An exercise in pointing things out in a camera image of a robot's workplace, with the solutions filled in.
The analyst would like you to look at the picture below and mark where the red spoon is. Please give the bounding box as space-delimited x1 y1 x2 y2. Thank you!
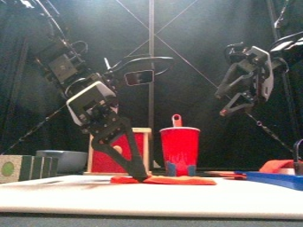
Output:
170 113 182 129

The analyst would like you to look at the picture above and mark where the blue handled dough cutter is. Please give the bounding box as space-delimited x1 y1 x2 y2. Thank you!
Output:
234 170 303 191

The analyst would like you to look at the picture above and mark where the wooden box red drawer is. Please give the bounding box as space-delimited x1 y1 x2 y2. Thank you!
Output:
85 127 152 176

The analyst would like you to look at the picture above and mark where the red plastic cup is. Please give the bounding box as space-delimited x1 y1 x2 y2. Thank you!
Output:
158 126 201 177

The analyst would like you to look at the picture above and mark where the red dough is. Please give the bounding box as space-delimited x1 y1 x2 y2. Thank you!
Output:
109 175 217 186

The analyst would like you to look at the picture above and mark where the thin diagonal brace cable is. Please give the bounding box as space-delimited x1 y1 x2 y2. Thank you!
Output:
0 0 200 155
114 0 295 153

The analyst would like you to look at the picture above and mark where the white cutting board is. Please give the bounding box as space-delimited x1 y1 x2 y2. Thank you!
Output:
0 174 303 220

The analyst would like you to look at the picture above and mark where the light blue bowl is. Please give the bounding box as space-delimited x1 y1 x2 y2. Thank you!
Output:
34 149 89 175

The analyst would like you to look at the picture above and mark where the metal frame pole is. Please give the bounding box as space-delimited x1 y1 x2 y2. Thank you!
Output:
146 0 156 169

